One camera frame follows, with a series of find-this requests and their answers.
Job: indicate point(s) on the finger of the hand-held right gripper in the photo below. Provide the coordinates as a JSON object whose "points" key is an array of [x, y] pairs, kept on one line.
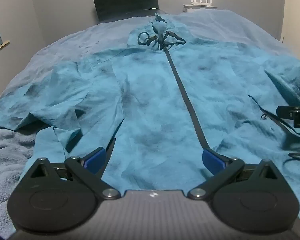
{"points": [[286, 111]]}

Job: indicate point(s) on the grey fleece blanket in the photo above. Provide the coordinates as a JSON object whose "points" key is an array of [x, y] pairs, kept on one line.
{"points": [[7, 150]]}

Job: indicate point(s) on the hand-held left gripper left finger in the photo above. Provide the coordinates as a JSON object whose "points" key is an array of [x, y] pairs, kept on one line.
{"points": [[95, 160]]}

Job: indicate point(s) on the white shelf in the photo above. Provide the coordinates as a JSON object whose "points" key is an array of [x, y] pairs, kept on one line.
{"points": [[190, 8]]}

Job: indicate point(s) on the blue bed sheet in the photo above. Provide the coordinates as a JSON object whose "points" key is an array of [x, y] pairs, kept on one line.
{"points": [[65, 45]]}

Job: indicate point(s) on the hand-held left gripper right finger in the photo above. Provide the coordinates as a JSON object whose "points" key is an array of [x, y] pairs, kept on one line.
{"points": [[212, 161]]}

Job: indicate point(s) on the teal zip-up jacket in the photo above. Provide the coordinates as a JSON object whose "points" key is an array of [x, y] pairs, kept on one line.
{"points": [[150, 110]]}

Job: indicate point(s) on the wooden window sill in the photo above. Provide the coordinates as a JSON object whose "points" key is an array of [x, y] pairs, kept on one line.
{"points": [[0, 47]]}

